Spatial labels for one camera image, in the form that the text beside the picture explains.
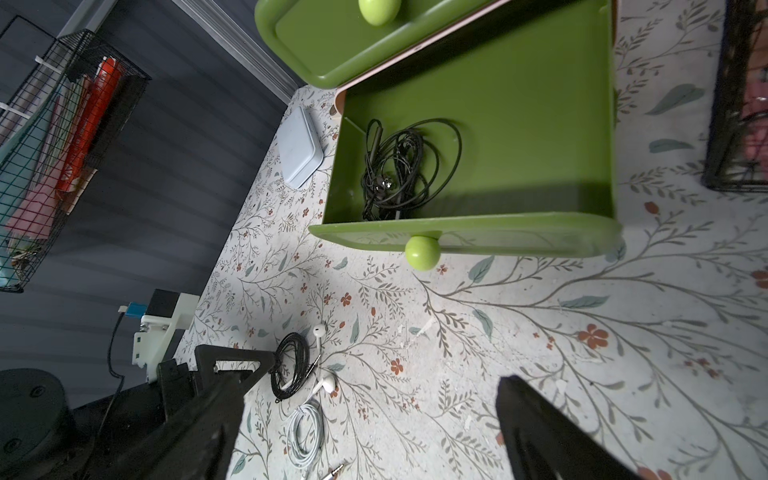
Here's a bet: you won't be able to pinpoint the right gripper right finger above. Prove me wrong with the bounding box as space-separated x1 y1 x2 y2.
496 376 639 479

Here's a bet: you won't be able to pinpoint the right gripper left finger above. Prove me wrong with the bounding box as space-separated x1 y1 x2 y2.
101 377 244 479

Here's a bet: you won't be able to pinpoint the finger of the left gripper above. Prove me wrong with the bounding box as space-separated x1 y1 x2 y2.
194 345 276 395

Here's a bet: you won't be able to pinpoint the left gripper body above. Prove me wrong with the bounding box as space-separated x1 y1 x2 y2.
157 359 196 420

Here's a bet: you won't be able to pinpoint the black earphones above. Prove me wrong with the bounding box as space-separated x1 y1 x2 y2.
377 118 463 219
361 119 417 221
270 332 310 403

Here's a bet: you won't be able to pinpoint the green yellow drawer cabinet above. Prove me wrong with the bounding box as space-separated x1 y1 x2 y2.
254 1 615 101

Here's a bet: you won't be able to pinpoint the green drawer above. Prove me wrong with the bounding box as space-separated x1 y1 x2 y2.
308 0 625 272

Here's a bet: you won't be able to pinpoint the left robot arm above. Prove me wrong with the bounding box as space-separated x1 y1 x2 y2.
1 345 275 479

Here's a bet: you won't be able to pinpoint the white earphones lower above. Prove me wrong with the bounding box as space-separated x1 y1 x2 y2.
286 400 325 470

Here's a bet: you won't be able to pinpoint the white earphones small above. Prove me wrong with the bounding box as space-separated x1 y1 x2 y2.
307 324 337 400

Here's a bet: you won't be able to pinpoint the grey plastic lid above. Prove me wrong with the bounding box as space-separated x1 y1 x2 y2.
276 106 325 190

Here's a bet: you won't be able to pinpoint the black wire side basket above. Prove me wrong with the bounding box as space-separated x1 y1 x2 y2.
1 17 150 293

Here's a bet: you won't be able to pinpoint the black wire desk organizer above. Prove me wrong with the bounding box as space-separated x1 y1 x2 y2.
702 1 767 193

